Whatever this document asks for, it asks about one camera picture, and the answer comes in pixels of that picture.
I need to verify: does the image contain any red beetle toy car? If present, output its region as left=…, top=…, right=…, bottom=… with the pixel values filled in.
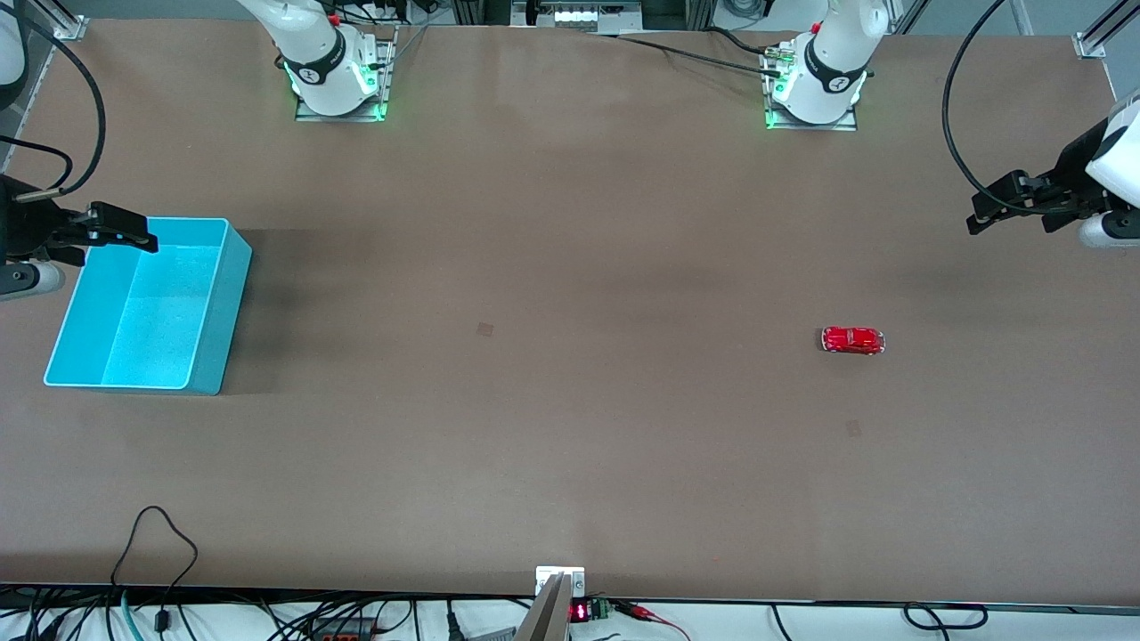
left=821, top=326, right=886, bottom=356

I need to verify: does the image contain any blue plastic box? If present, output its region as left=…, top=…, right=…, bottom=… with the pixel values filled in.
left=43, top=217, right=253, bottom=396

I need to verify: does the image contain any illuminated control box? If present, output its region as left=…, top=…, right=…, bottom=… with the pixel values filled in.
left=512, top=0, right=644, bottom=29

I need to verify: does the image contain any red clip lead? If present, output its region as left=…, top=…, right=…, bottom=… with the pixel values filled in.
left=615, top=601, right=692, bottom=641

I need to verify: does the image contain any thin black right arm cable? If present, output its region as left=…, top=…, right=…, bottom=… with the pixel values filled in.
left=0, top=135, right=74, bottom=192

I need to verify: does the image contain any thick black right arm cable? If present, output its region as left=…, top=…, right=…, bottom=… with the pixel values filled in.
left=27, top=31, right=107, bottom=197

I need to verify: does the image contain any aluminium frame profile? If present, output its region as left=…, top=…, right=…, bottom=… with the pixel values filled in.
left=1073, top=0, right=1140, bottom=61
left=36, top=0, right=90, bottom=42

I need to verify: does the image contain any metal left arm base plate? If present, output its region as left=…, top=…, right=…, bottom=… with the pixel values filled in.
left=763, top=40, right=859, bottom=133

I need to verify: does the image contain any thin black looped cable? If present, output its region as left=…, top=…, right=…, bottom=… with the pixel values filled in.
left=110, top=506, right=199, bottom=633

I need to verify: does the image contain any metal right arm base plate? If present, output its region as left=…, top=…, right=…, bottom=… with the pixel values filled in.
left=296, top=27, right=391, bottom=123

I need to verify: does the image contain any short thick black cable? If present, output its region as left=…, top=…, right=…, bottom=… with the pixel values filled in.
left=706, top=26, right=778, bottom=57

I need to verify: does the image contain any long black cable on table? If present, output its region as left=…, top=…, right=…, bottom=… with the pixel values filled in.
left=590, top=32, right=785, bottom=79

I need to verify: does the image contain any black coiled cable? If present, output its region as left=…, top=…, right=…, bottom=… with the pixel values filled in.
left=903, top=603, right=989, bottom=631

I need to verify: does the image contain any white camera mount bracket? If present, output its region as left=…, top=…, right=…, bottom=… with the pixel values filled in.
left=535, top=566, right=586, bottom=598

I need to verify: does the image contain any grey aluminium camera bar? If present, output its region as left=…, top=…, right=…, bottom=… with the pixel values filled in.
left=514, top=574, right=572, bottom=641

